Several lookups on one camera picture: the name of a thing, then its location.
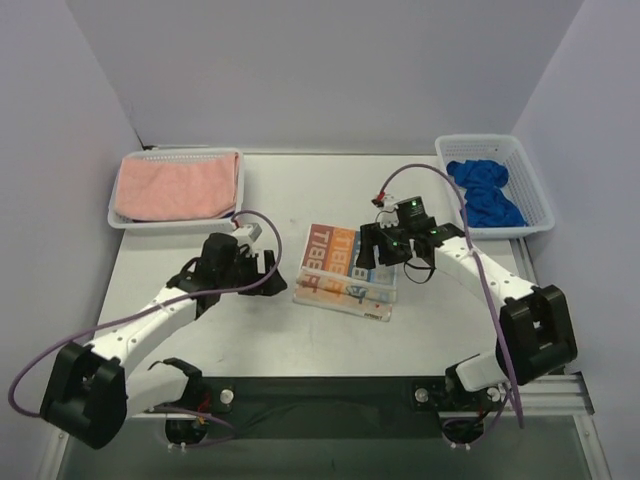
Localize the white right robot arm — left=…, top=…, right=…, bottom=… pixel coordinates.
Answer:
left=356, top=195, right=578, bottom=393

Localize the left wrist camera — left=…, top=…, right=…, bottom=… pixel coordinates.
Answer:
left=233, top=223, right=262, bottom=243

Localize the orange patterned towel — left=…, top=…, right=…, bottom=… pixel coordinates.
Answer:
left=293, top=224, right=397, bottom=322

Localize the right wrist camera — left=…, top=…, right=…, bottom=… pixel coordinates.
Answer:
left=371, top=192, right=399, bottom=213

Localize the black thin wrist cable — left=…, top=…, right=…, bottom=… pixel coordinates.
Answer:
left=402, top=257, right=437, bottom=285

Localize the white right plastic basket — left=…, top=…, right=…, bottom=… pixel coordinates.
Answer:
left=435, top=134, right=555, bottom=239

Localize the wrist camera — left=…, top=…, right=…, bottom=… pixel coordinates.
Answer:
left=371, top=192, right=399, bottom=213
left=233, top=223, right=262, bottom=243

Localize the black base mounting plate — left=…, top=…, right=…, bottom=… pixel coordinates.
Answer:
left=162, top=376, right=503, bottom=447

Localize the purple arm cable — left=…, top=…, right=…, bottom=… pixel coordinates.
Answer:
left=377, top=163, right=526, bottom=449
left=8, top=209, right=284, bottom=449

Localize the pink towel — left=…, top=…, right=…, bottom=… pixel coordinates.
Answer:
left=114, top=152, right=240, bottom=222

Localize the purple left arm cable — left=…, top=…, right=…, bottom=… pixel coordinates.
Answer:
left=8, top=209, right=284, bottom=449

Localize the blue towel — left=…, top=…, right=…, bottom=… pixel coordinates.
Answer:
left=446, top=159, right=527, bottom=228

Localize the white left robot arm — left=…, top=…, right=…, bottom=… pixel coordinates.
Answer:
left=39, top=227, right=287, bottom=449

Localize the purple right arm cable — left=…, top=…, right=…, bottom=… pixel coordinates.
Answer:
left=377, top=163, right=526, bottom=449

